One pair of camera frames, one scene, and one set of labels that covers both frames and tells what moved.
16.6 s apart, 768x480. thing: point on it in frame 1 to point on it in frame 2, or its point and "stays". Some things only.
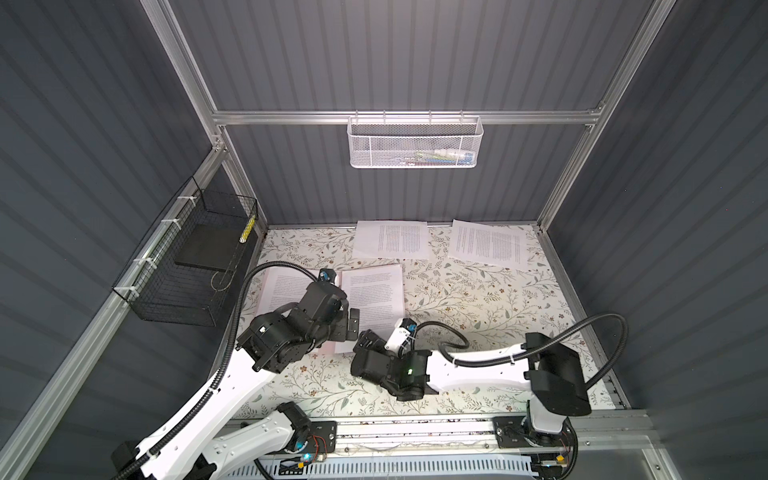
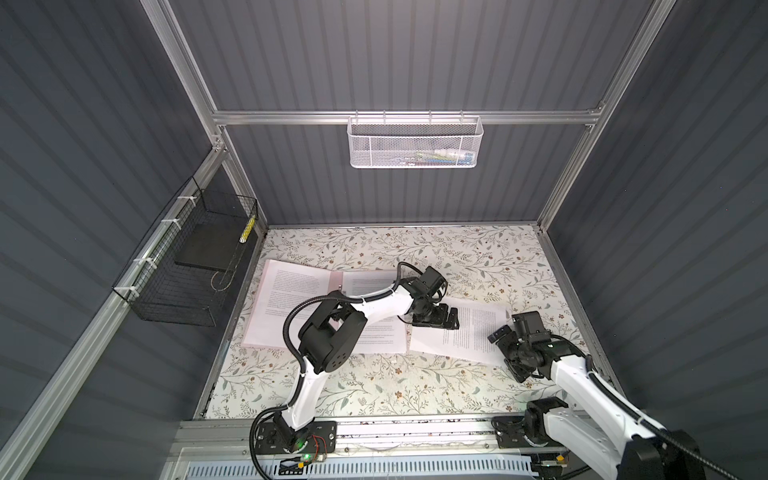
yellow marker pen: (248, 228) stays
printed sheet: (483, 243) to (379, 336)
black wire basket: (186, 269) stays
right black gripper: (375, 342) to (505, 340)
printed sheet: (285, 285) stays
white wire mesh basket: (414, 142) stays
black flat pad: (213, 246) stays
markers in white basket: (440, 157) stays
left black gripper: (354, 323) to (439, 320)
